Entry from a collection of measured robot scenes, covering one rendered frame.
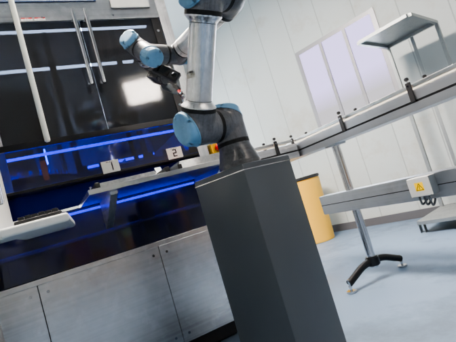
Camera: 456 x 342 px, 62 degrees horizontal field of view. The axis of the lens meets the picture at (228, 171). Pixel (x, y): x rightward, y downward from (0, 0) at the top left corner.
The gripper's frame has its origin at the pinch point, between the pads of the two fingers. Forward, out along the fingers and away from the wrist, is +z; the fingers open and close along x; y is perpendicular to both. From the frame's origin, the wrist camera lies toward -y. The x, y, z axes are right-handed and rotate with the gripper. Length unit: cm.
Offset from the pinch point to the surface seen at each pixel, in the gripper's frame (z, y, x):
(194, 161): 11.3, -18.0, 26.5
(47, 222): -36, -16, 72
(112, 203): -2, 0, 58
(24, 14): -39, 77, -4
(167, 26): 11, 46, -44
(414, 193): 73, -95, -9
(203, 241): 56, -11, 54
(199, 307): 62, -23, 85
